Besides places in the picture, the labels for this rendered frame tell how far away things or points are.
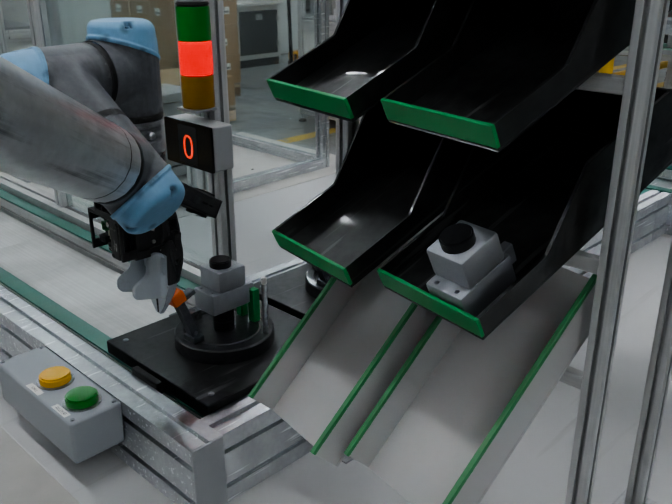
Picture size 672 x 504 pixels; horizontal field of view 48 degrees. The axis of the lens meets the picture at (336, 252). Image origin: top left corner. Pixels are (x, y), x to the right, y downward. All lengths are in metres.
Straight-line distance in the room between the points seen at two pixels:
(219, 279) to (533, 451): 0.48
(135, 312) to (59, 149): 0.75
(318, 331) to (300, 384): 0.06
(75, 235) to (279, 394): 0.84
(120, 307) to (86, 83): 0.62
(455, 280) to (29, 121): 0.35
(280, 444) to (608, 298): 0.48
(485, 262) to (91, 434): 0.56
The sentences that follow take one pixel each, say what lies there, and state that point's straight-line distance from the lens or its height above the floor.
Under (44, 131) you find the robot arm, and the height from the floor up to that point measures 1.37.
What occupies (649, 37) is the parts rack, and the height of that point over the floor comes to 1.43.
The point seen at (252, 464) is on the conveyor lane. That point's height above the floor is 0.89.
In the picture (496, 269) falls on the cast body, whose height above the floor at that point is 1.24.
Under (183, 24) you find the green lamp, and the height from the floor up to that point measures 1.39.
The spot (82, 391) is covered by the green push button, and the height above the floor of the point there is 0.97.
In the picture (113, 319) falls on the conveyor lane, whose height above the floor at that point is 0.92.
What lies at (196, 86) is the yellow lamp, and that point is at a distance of 1.18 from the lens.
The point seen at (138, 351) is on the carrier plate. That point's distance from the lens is 1.09.
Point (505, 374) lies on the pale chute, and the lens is 0.77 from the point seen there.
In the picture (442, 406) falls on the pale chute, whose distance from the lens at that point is 0.79.
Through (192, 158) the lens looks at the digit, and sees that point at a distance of 1.21.
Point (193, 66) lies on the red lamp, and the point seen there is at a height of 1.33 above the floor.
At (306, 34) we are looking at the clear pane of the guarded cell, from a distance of 2.32.
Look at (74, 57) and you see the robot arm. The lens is 0.83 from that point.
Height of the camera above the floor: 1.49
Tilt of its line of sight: 22 degrees down
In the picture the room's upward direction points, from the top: straight up
